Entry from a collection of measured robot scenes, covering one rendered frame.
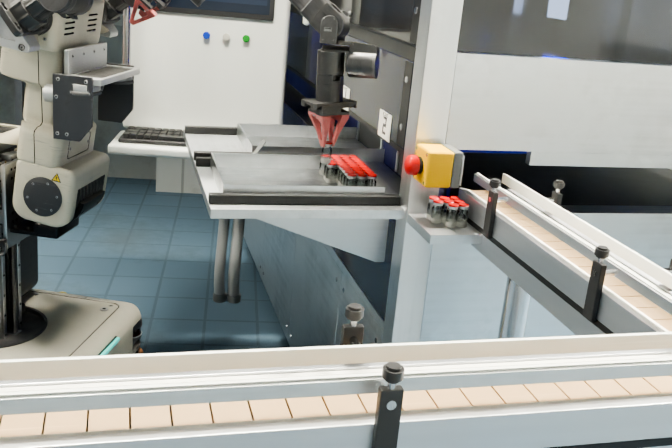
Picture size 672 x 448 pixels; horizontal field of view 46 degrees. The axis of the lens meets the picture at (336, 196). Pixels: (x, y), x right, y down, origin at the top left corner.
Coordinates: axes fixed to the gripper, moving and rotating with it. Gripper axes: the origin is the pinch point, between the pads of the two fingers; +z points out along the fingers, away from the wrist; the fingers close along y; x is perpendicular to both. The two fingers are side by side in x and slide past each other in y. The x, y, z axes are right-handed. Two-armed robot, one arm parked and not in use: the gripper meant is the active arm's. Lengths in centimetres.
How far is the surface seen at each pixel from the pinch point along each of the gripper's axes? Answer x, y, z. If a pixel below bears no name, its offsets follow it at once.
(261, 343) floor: 96, 29, 98
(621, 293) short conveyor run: -72, 11, 8
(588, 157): -27, 49, 1
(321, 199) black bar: -8.6, -5.6, 9.6
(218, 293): 97, 13, 76
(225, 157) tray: 22.3, -14.4, 7.4
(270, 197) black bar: -6.0, -15.8, 8.8
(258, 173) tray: 15.8, -8.9, 10.0
